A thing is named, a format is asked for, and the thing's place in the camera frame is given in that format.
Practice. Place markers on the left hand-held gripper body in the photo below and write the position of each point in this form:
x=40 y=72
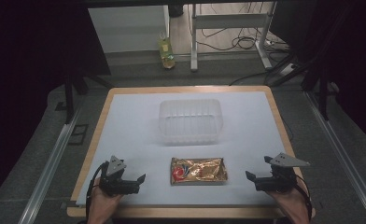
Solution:
x=115 y=183

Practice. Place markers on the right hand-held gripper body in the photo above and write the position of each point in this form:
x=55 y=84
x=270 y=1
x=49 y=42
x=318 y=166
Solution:
x=280 y=179

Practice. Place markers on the person's left hand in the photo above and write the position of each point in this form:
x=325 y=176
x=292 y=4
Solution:
x=101 y=203

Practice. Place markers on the person's right hand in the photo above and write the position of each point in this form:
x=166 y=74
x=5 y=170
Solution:
x=291 y=205

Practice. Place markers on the white table mat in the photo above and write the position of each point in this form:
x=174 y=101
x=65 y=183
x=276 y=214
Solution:
x=140 y=130

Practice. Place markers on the golden foil snack packet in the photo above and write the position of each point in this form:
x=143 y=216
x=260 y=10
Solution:
x=198 y=171

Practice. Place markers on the black floor plate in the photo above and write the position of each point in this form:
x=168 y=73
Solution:
x=78 y=134

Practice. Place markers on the translucent plastic container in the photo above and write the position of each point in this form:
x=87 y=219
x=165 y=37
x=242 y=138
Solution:
x=190 y=121

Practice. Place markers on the black metal stand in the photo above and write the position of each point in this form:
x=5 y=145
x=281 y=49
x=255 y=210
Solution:
x=70 y=93
x=315 y=71

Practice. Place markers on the white power strip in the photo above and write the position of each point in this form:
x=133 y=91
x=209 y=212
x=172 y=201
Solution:
x=287 y=69

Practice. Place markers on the yellow drink bottle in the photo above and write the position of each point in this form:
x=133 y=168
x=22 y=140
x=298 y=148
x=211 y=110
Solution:
x=166 y=51

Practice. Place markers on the white cabinet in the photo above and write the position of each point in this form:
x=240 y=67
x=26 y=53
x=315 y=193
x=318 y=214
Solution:
x=128 y=28

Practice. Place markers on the aluminium rail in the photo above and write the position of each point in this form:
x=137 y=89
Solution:
x=343 y=155
x=47 y=171

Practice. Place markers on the white metal desk frame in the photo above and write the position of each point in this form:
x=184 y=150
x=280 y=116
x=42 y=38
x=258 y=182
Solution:
x=228 y=21

